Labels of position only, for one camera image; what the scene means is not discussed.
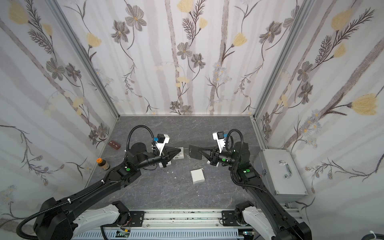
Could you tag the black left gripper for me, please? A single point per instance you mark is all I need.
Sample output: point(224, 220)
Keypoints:
point(163, 156)

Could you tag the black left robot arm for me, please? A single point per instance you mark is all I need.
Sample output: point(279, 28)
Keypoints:
point(58, 220)

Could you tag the white jewelry box base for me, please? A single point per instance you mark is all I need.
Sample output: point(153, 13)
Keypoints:
point(197, 176)

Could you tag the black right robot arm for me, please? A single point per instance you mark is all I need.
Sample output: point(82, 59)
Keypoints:
point(267, 216)

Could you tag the brown bottle orange cap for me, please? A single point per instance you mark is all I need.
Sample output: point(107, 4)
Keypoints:
point(103, 164)

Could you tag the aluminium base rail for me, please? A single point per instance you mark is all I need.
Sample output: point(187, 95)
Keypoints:
point(166, 224)

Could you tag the small brown red box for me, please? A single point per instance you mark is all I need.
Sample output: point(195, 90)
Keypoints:
point(113, 144)

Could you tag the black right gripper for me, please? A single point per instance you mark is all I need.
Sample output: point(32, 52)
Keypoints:
point(213, 156)

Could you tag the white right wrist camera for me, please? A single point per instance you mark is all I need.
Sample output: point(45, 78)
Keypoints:
point(220, 137)

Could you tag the silver metal case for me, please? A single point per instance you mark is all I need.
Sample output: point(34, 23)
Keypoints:
point(280, 175)

